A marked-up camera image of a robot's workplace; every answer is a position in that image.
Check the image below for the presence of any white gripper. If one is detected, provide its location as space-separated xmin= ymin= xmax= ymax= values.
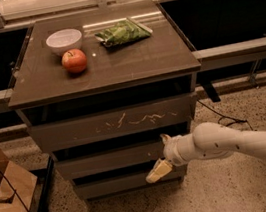
xmin=146 ymin=133 xmax=197 ymax=183

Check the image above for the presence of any grey drawer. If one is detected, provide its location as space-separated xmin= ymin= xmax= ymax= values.
xmin=29 ymin=93 xmax=197 ymax=153
xmin=56 ymin=139 xmax=164 ymax=180
xmin=74 ymin=165 xmax=187 ymax=199

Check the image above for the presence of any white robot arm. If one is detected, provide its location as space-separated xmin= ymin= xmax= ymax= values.
xmin=146 ymin=122 xmax=266 ymax=183

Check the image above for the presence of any grey top drawer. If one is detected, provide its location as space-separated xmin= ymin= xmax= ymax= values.
xmin=29 ymin=93 xmax=197 ymax=153

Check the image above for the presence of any grey drawer cabinet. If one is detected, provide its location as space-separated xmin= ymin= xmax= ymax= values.
xmin=9 ymin=0 xmax=200 ymax=189

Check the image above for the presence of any grey bottom drawer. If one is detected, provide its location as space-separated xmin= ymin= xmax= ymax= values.
xmin=74 ymin=165 xmax=187 ymax=199

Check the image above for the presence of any black stand leg left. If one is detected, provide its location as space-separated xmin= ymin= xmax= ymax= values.
xmin=32 ymin=157 xmax=54 ymax=212

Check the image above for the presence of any green snack bag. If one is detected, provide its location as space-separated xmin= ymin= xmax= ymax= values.
xmin=95 ymin=17 xmax=153 ymax=47

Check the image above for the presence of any red apple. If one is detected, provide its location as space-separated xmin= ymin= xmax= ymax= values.
xmin=61 ymin=49 xmax=87 ymax=74

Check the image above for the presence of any white bowl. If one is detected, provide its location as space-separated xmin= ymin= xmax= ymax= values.
xmin=46 ymin=28 xmax=83 ymax=56

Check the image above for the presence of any black floor cable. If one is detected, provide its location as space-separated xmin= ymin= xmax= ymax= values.
xmin=196 ymin=88 xmax=266 ymax=148

